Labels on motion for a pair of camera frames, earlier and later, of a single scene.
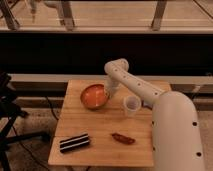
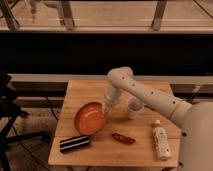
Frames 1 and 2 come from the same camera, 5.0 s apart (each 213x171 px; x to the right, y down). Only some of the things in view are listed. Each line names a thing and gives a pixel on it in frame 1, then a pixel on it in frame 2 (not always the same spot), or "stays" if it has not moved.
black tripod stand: [9, 112] stays
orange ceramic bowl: [95, 96] -> [90, 118]
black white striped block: [73, 143] stays
